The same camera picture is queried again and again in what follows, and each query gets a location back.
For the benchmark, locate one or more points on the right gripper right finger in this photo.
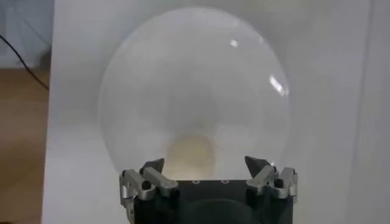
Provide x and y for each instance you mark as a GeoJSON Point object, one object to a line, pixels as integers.
{"type": "Point", "coordinates": [268, 179]}

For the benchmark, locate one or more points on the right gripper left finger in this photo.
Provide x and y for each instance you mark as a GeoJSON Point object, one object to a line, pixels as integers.
{"type": "Point", "coordinates": [152, 182]}

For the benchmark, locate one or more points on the white steamed baozi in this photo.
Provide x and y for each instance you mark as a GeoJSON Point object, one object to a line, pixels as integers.
{"type": "Point", "coordinates": [190, 158]}

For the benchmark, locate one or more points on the white round plate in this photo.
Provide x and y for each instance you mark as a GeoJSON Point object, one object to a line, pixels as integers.
{"type": "Point", "coordinates": [195, 76]}

